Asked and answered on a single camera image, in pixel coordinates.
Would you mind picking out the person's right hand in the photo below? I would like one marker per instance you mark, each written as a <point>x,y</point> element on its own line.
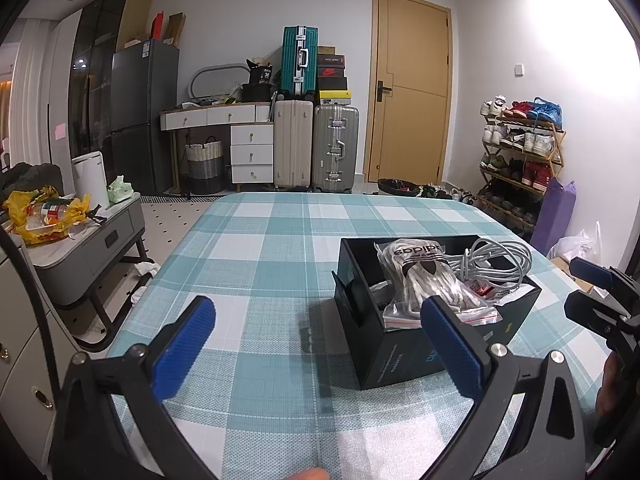
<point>609,385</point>

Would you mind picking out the black paper bag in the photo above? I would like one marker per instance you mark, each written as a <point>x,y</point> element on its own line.
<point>260,73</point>

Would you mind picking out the wooden shoe rack with shoes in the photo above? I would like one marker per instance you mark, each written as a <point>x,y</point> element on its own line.
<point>515,140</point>

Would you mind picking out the small red packet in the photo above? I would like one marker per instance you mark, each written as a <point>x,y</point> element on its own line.
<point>484,290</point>

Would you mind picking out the brown shoe box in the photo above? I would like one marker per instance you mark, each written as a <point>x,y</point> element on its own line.
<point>326,50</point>

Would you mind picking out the yellow plastic bag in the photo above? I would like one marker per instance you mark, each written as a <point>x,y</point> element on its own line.
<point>65,212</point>

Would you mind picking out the zip bag of white laces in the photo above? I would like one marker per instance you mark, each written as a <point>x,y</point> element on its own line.
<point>425,280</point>

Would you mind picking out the red and black shoe box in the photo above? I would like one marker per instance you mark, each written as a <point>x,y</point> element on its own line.
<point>331,72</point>

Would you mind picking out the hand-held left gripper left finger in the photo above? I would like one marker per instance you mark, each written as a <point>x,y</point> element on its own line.
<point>185,345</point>

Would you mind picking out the yellow and black shoe box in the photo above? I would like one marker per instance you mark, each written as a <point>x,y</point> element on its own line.
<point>335,98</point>

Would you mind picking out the white drawer cabinet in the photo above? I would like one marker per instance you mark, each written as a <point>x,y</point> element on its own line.
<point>20,360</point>

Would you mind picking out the silver suitcase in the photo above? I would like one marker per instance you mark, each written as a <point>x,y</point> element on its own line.
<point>335,150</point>

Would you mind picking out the grey side table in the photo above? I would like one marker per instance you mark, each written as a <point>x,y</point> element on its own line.
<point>85,260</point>

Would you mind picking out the round black shoe basket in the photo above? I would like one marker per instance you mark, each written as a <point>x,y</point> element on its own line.
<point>400,186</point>

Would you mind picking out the purple fabric bag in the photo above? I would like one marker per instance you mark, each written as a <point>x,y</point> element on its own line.
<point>555,215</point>

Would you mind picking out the white desk with drawers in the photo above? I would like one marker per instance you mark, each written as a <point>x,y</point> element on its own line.
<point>250,155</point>

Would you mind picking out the plain black shoe box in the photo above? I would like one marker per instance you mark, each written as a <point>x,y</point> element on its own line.
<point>332,84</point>

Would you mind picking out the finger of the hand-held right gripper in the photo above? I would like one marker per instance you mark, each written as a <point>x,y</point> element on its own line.
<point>592,271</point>
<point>590,310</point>

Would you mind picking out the open cardboard carton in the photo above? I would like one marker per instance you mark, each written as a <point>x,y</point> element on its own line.
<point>575,272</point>

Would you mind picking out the black shoe box red label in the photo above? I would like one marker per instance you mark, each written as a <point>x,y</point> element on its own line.
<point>331,61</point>

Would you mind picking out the person's left hand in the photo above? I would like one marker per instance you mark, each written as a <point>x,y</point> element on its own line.
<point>310,475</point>

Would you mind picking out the tall brown cardboard box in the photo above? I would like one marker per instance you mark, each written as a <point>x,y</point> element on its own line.
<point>176,30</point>

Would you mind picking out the plastic bottle orange label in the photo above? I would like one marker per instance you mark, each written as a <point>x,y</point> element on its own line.
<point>47,214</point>

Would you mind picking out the teal suitcase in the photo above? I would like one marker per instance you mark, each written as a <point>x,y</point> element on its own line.
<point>295,67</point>

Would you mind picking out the grey refrigerator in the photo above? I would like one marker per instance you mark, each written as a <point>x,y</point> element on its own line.
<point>145,110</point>

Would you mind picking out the white air purifier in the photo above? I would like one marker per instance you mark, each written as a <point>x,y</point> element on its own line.
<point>90,180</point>

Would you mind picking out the white plastic bag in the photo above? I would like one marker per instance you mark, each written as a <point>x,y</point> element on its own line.
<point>575,247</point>

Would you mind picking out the dark clothes heap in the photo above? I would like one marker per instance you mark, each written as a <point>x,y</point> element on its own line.
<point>30,177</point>

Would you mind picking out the white crumpled cloth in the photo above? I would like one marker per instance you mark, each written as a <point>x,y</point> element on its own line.
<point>138,295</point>
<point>146,270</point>

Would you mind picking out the black cardboard box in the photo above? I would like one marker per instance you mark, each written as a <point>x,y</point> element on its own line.
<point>400,360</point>

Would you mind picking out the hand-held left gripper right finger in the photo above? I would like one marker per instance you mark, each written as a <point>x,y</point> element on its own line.
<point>452,350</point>

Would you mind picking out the oval mirror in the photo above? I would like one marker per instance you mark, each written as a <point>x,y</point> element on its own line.
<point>215,80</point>

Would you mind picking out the scattered loose shoes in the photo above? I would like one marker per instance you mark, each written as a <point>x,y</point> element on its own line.
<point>450,193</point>

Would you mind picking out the black storage bin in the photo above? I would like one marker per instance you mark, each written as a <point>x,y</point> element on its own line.
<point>257,93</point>

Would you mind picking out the wooden door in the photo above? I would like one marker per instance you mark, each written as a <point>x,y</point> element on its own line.
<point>410,60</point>

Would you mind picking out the beige suitcase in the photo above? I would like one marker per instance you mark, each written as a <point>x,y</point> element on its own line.
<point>293,145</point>

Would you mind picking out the white sheer curtain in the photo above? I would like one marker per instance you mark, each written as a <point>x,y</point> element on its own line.
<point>30,90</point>

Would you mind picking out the pink sticky note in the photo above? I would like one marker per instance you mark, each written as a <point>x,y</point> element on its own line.
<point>60,131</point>

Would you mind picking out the woven laundry basket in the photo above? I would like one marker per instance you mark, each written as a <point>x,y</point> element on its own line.
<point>205,165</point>

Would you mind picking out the dark glass cabinet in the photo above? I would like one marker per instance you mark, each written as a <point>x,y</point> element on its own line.
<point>92,85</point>

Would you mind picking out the green tissue pack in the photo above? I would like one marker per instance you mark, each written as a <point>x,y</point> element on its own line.
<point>120,191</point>

